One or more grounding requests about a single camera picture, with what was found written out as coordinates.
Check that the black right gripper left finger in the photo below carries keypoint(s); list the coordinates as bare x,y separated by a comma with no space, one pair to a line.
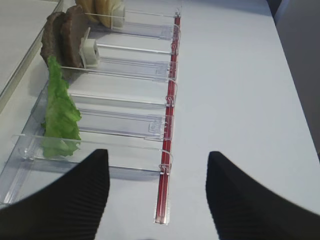
70,208

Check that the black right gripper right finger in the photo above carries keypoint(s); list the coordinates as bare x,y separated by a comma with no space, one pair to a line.
244,209

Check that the green lettuce leaf in rack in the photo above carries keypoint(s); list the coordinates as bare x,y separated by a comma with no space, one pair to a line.
61,131

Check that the rear brown meat patty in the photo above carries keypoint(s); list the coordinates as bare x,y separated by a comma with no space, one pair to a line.
52,40

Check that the brown meat patty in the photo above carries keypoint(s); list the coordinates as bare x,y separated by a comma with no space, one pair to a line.
72,31
52,40

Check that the front brown meat patty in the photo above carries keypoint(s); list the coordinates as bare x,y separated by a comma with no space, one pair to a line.
72,31

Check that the clear right ingredient rack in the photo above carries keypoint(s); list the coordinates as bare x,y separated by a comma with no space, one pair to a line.
122,103

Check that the white plastic pusher block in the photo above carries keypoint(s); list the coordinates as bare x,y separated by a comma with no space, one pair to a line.
88,51

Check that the right bun top half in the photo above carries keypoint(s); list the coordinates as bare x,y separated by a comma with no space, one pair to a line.
104,10

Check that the red rack rail strip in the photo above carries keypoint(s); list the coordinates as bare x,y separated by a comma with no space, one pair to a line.
161,212

